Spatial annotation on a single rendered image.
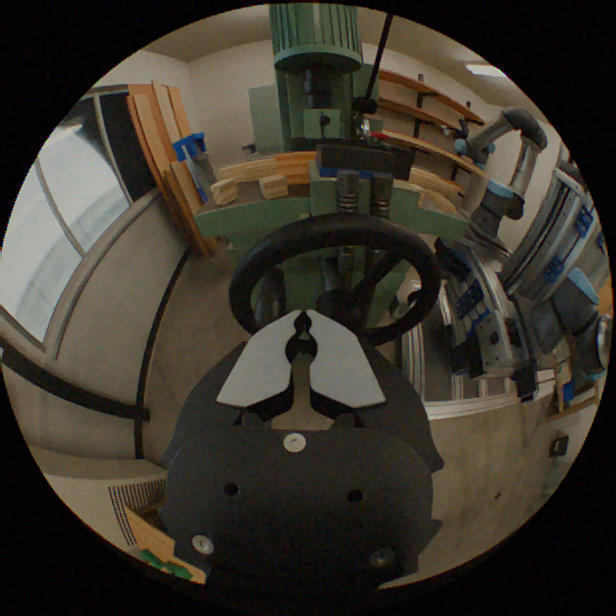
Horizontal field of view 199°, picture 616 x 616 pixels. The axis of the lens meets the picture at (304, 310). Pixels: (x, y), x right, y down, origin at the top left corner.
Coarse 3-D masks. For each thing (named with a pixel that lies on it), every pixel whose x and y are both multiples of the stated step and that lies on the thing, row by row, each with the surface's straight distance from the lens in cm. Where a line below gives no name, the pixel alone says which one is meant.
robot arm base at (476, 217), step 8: (480, 208) 88; (488, 208) 86; (472, 216) 89; (480, 216) 87; (488, 216) 86; (496, 216) 87; (480, 224) 86; (488, 224) 86; (496, 224) 88; (488, 232) 87; (496, 232) 90
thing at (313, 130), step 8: (304, 112) 42; (312, 112) 42; (320, 112) 42; (328, 112) 42; (336, 112) 42; (304, 120) 42; (312, 120) 42; (336, 120) 42; (304, 128) 46; (312, 128) 42; (320, 128) 42; (328, 128) 42; (336, 128) 42; (312, 136) 42; (320, 136) 42; (328, 136) 42; (336, 136) 42
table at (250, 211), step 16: (240, 192) 42; (256, 192) 39; (288, 192) 35; (304, 192) 35; (208, 208) 39; (224, 208) 36; (240, 208) 35; (256, 208) 34; (272, 208) 34; (288, 208) 33; (304, 208) 33; (432, 208) 42; (208, 224) 39; (224, 224) 37; (240, 224) 36; (256, 224) 36; (272, 224) 35; (416, 224) 41; (432, 224) 43; (448, 224) 45; (464, 224) 49; (304, 256) 27; (320, 256) 27; (336, 256) 27
